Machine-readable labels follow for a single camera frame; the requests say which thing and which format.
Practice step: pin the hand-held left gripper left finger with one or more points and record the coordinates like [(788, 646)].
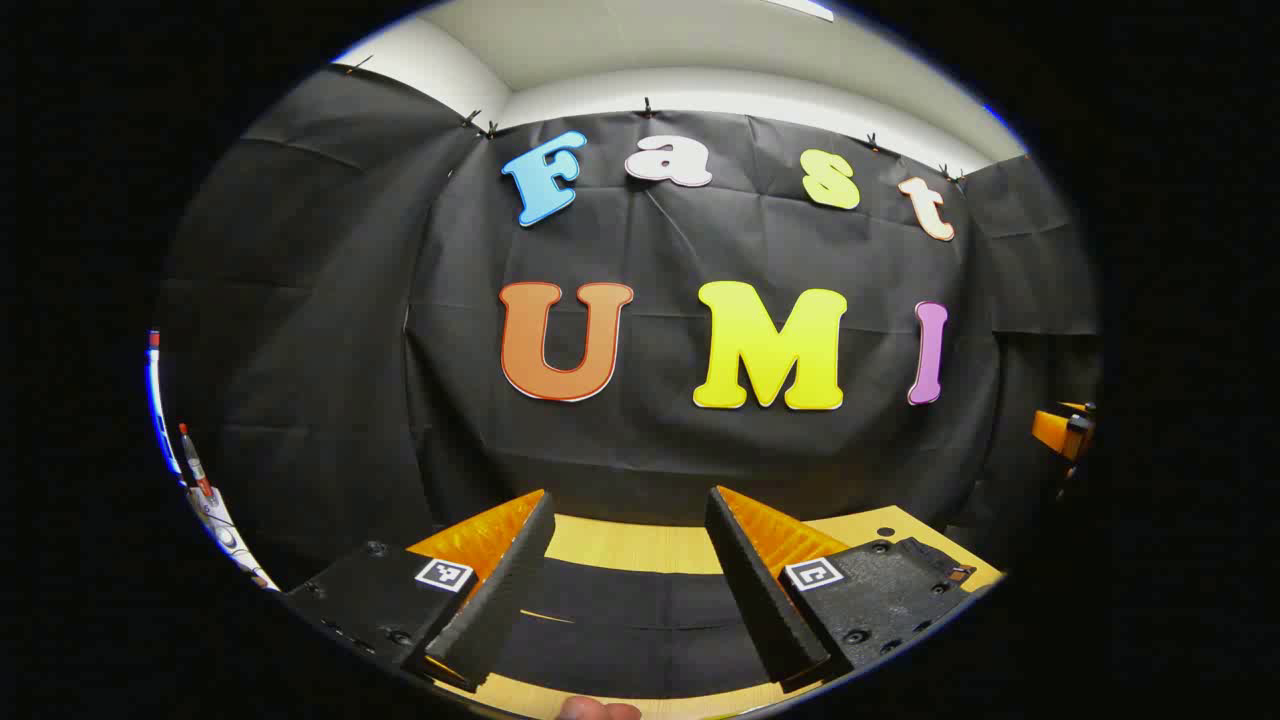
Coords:
[(500, 600)]

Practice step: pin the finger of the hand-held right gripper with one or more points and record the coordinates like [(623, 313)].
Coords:
[(1060, 428)]

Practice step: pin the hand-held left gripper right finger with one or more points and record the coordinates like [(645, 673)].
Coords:
[(760, 600)]

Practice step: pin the dark blue jeans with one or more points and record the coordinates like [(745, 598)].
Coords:
[(620, 620)]

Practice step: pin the black backdrop cloth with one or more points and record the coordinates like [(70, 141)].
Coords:
[(660, 440)]

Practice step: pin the white printed side table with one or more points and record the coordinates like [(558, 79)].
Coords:
[(215, 515)]

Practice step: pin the red and grey pen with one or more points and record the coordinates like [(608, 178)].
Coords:
[(196, 462)]

